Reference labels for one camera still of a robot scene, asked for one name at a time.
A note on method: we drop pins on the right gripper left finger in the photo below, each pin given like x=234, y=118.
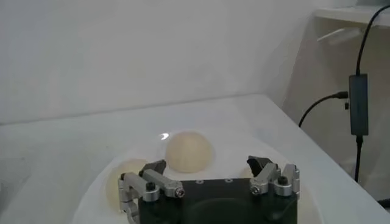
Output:
x=134, y=182

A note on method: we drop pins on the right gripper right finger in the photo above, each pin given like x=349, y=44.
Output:
x=268, y=176

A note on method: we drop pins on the cream steamed baozi bun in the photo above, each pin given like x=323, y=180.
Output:
x=189, y=152
x=122, y=182

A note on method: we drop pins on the white round plate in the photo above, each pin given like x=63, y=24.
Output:
x=231, y=152

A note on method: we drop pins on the black adapter hub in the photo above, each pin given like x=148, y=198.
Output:
x=359, y=105

